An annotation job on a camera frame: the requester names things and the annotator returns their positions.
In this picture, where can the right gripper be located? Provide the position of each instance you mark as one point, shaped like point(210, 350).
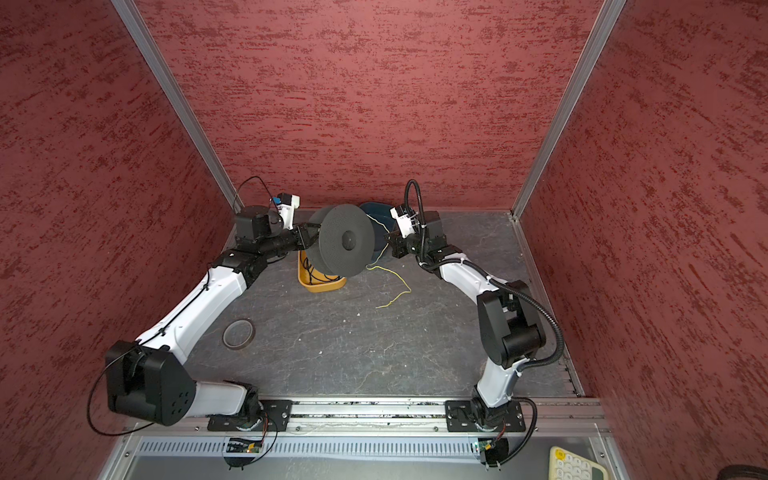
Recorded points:
point(399, 244)

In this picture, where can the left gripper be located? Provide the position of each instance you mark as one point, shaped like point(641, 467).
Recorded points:
point(303, 238)

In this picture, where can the black cable spool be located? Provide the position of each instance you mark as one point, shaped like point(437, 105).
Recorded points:
point(345, 241)

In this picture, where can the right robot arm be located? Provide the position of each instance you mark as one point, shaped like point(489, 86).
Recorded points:
point(496, 385)

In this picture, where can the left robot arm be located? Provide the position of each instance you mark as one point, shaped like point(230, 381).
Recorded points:
point(146, 378)

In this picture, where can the teal plastic bin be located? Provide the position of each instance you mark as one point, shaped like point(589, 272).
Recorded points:
point(382, 222)

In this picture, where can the yellow plastic bin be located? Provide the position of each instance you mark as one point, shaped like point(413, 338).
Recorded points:
point(313, 280)

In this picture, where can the brown tape roll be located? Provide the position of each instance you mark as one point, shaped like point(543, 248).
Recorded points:
point(238, 334)

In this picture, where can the black corrugated conduit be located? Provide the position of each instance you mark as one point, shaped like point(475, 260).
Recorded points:
point(516, 331)

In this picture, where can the yellow white calculator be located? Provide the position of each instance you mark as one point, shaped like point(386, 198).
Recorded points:
point(566, 465)

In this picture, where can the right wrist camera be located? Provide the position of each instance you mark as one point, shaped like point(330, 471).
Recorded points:
point(406, 220)

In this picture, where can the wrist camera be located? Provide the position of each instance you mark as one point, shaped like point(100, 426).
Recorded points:
point(406, 220)
point(287, 205)

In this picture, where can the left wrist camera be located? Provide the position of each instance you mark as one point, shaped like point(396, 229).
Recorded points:
point(287, 205)

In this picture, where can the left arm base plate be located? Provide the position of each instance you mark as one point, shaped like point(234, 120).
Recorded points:
point(253, 417)

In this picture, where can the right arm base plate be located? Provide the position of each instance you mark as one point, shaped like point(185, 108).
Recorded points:
point(474, 416)

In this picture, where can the perforated cable tray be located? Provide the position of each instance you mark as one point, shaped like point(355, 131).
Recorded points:
point(448, 449)

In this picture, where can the aluminium front rail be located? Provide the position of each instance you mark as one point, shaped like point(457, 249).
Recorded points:
point(429, 416)

